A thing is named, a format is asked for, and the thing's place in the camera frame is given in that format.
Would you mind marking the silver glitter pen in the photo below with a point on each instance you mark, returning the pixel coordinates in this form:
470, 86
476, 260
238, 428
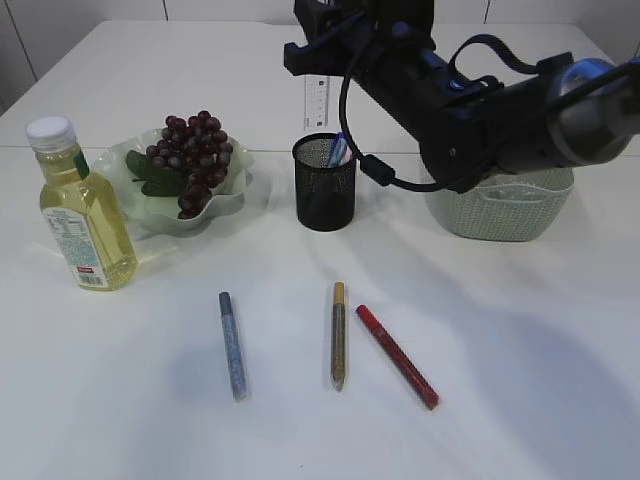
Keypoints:
233, 349

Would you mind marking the purple artificial grape bunch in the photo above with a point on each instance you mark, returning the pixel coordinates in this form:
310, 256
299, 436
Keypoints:
190, 160

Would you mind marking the red glitter pen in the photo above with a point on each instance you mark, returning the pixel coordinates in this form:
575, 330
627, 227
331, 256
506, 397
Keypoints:
402, 362

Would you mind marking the green plastic woven basket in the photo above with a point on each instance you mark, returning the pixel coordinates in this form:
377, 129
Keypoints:
471, 215

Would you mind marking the pink scissors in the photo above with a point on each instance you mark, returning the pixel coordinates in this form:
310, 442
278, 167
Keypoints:
346, 156

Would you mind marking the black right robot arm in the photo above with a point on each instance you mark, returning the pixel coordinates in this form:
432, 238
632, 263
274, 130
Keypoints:
563, 114

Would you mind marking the yellow tea bottle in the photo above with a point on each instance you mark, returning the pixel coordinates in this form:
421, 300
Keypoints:
81, 209

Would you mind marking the black mesh pen holder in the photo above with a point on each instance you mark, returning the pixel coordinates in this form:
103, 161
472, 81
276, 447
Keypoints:
324, 195

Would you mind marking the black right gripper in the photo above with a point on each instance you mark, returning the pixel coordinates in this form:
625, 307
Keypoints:
337, 31

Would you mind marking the clear plastic sheet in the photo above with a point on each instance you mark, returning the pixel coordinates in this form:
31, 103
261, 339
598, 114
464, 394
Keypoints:
515, 193

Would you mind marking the clear plastic ruler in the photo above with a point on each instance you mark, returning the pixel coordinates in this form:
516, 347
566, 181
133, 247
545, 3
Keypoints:
316, 102

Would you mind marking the green wavy glass plate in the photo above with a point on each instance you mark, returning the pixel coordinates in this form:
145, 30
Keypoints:
161, 214

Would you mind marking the gold glitter pen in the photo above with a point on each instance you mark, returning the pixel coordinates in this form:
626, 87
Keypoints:
338, 337

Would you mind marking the blue capped scissors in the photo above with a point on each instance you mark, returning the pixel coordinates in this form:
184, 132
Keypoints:
337, 151

